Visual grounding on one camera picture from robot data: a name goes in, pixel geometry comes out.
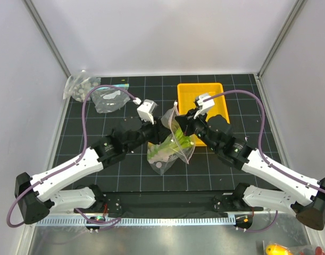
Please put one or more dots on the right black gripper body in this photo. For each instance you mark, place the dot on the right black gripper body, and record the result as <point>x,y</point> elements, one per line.
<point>198,126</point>

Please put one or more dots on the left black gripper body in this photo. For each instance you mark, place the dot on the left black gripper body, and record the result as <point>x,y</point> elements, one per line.
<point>151,133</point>

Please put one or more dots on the green leek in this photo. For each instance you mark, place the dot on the green leek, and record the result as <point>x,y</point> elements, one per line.
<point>176,145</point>

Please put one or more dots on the pink zip top bag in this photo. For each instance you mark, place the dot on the pink zip top bag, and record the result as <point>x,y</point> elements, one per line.
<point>168,120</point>

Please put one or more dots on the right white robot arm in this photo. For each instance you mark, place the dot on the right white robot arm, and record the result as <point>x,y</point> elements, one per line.
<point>296,194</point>

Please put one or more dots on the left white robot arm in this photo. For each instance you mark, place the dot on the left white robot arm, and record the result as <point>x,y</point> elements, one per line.
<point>41,194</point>

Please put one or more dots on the blue zip top bag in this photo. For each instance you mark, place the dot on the blue zip top bag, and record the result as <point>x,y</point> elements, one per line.
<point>108,100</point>

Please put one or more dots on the clear bag with round pieces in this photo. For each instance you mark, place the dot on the clear bag with round pieces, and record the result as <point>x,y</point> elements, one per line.
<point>78,85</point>

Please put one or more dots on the yellow plastic tray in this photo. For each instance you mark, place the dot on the yellow plastic tray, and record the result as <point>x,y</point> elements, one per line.
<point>188,93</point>

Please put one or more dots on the black grid mat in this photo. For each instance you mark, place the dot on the black grid mat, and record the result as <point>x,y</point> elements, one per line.
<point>204,171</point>

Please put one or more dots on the yellow toy fruit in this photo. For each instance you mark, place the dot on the yellow toy fruit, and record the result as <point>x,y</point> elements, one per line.
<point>275,249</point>

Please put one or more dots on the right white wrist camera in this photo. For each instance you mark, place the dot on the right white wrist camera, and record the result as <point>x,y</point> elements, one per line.
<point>204,104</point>

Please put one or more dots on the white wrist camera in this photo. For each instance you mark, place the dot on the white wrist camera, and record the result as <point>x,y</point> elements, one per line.
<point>145,109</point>
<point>204,104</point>

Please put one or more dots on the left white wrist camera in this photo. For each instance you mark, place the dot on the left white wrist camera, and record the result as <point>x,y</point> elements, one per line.
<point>145,109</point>

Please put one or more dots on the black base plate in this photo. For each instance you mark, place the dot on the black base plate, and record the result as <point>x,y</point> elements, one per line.
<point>171,204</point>

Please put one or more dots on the slotted cable duct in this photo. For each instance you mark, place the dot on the slotted cable duct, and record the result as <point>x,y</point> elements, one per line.
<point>80,221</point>

